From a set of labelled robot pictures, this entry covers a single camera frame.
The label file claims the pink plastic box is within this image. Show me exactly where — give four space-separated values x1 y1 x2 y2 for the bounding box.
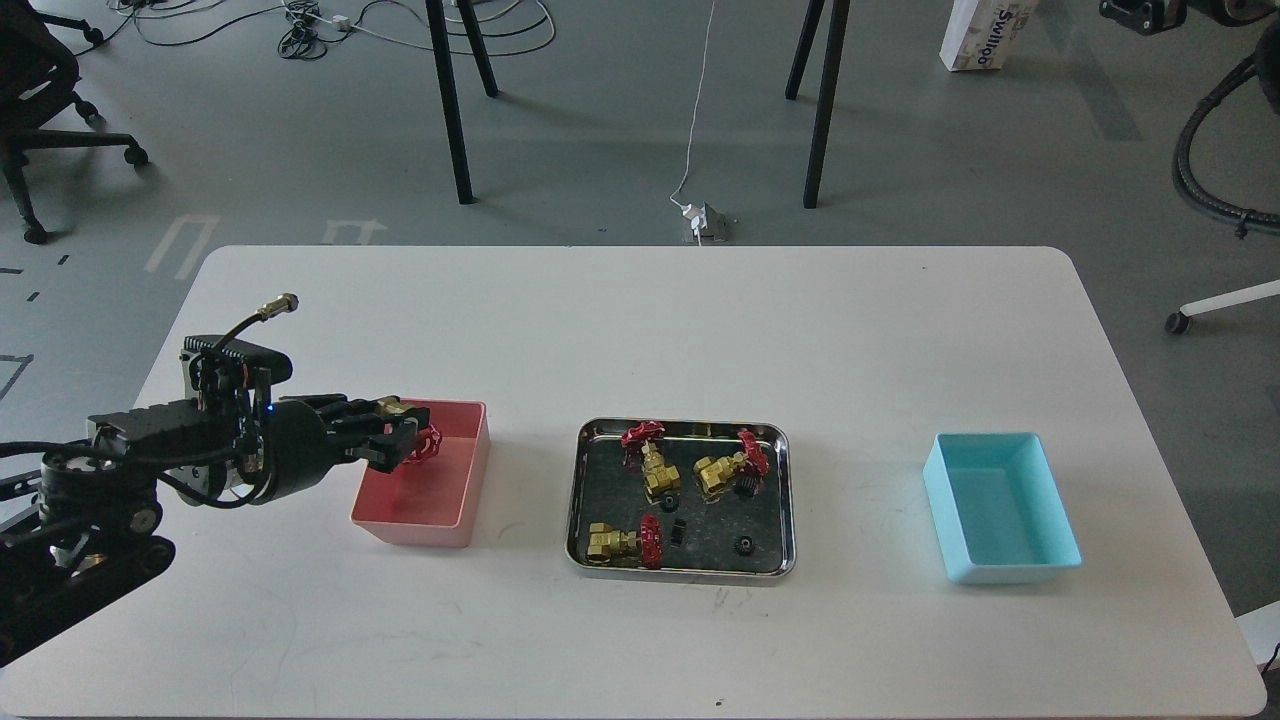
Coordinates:
349 398 490 548

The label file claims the brass valve bottom left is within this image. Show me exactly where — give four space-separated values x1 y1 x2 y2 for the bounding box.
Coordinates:
586 512 663 570

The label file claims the brass valve top right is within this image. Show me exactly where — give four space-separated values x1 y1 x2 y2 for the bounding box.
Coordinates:
694 430 771 503

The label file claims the white cable on floor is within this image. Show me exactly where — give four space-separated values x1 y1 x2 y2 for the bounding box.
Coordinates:
669 0 717 213

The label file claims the light blue plastic box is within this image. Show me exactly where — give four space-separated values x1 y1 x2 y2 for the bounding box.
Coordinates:
923 432 1083 585

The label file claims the brass valve red handwheel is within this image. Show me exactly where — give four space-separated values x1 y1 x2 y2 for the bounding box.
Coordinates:
384 396 442 462

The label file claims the black table leg right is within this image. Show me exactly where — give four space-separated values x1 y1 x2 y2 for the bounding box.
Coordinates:
783 1 851 209

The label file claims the brass valve top middle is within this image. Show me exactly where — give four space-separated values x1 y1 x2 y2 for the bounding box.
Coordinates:
620 420 684 503

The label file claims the black table leg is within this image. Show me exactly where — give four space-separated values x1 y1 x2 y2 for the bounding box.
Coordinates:
783 1 851 209
424 1 499 205

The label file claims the black cable bundle floor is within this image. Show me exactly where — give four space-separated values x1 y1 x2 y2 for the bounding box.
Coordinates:
104 1 559 61

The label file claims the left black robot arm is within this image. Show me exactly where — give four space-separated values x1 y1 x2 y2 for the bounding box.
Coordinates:
3 395 431 664

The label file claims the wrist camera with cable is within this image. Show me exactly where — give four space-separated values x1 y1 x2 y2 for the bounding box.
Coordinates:
180 293 300 416

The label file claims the black office chair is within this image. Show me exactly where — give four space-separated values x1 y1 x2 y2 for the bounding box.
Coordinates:
1 1 150 243

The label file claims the small black gear centre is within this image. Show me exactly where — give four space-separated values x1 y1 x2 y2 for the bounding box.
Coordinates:
668 518 689 547

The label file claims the white chair base leg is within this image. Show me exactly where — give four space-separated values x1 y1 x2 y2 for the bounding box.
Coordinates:
1164 281 1280 334

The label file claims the shiny metal tray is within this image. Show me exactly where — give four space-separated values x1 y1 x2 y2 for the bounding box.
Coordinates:
564 418 796 582

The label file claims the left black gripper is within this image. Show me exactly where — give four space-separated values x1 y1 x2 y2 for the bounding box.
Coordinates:
253 396 420 503

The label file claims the black table leg left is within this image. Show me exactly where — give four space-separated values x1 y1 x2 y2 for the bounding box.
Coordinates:
424 1 499 205

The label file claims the small black gear upper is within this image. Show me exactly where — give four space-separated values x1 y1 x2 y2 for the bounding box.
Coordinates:
732 475 759 498

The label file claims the white cardboard box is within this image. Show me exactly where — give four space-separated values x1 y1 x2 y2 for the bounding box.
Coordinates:
940 1 1039 72

